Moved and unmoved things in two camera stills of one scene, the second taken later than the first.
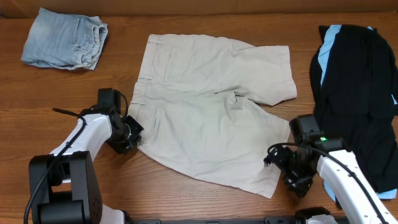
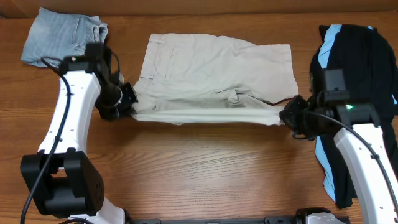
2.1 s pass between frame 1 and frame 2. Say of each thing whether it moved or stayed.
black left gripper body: moved
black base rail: stayed
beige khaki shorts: moved
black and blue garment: stayed
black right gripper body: moved
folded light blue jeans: stayed
